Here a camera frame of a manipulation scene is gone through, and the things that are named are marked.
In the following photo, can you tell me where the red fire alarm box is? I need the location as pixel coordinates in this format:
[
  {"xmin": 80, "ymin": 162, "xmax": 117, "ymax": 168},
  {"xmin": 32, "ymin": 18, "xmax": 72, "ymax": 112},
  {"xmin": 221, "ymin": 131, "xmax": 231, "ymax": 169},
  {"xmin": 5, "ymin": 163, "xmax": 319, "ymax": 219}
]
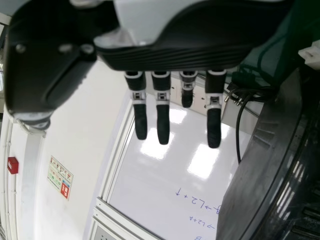
[{"xmin": 7, "ymin": 156, "xmax": 20, "ymax": 175}]

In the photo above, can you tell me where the safety notice wall sign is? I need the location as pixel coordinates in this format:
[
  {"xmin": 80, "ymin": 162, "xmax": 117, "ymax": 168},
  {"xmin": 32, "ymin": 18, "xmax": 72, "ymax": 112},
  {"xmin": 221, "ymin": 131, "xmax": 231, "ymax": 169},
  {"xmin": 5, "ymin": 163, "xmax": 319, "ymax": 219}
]
[{"xmin": 46, "ymin": 154, "xmax": 74, "ymax": 202}]

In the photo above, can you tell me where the white perforated metal panel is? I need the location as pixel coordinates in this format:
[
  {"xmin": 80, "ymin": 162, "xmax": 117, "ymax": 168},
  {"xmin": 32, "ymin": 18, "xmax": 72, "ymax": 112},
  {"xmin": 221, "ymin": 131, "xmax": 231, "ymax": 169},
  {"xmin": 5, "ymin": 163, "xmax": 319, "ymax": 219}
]
[{"xmin": 93, "ymin": 224, "xmax": 118, "ymax": 240}]

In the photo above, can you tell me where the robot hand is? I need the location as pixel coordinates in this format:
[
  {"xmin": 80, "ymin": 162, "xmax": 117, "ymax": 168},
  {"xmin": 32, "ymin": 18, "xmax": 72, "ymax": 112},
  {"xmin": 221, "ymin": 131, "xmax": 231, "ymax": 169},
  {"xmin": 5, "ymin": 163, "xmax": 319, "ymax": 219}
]
[{"xmin": 4, "ymin": 0, "xmax": 295, "ymax": 149}]

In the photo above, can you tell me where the black power cable with plug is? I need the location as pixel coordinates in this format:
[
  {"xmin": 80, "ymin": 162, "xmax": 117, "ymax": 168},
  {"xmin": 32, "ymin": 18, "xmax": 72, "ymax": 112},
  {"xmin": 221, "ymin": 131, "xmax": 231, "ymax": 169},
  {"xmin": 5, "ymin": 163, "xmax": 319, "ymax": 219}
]
[{"xmin": 224, "ymin": 65, "xmax": 276, "ymax": 165}]

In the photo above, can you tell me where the white aluminium frame structure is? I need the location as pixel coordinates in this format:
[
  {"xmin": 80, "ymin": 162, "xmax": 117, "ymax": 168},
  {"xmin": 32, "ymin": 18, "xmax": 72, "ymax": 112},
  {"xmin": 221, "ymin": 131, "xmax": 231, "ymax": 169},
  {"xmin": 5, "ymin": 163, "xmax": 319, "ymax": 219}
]
[{"xmin": 91, "ymin": 99, "xmax": 163, "ymax": 240}]

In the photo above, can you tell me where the whiteboard with blue writing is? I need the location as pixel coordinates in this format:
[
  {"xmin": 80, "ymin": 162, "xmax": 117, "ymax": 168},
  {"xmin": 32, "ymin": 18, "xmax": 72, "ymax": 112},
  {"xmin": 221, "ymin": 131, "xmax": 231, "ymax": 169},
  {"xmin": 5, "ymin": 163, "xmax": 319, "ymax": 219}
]
[{"xmin": 99, "ymin": 72, "xmax": 263, "ymax": 240}]

